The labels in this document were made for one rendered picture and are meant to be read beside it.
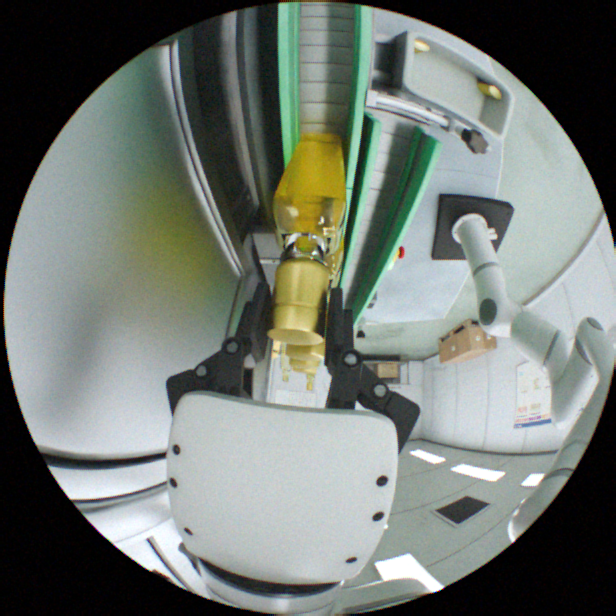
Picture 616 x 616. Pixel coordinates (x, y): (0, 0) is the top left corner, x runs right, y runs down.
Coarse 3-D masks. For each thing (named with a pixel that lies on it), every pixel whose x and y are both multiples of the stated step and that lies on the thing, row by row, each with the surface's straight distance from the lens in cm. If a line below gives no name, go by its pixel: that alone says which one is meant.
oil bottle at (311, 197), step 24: (312, 144) 26; (336, 144) 27; (288, 168) 20; (312, 168) 20; (336, 168) 20; (288, 192) 16; (312, 192) 16; (336, 192) 16; (288, 216) 14; (312, 216) 14; (336, 216) 15; (336, 240) 15
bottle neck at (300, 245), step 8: (288, 240) 15; (296, 240) 14; (304, 240) 14; (312, 240) 14; (320, 240) 14; (288, 248) 14; (296, 248) 13; (304, 248) 13; (312, 248) 13; (320, 248) 14; (288, 256) 13; (296, 256) 13; (304, 256) 13; (312, 256) 13; (320, 256) 14
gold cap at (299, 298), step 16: (288, 272) 12; (304, 272) 12; (320, 272) 12; (288, 288) 11; (304, 288) 11; (320, 288) 12; (272, 304) 12; (288, 304) 11; (304, 304) 11; (320, 304) 11; (272, 320) 11; (288, 320) 10; (304, 320) 11; (320, 320) 11; (272, 336) 12; (288, 336) 12; (304, 336) 11; (320, 336) 11
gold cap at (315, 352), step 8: (288, 344) 17; (320, 344) 16; (288, 352) 17; (296, 352) 16; (304, 352) 16; (312, 352) 16; (320, 352) 16; (304, 360) 19; (312, 360) 19; (320, 360) 18
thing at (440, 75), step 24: (408, 48) 39; (432, 48) 47; (408, 72) 37; (432, 72) 47; (456, 72) 50; (480, 72) 49; (432, 96) 41; (456, 96) 49; (480, 96) 53; (504, 96) 51; (480, 120) 52; (504, 120) 48
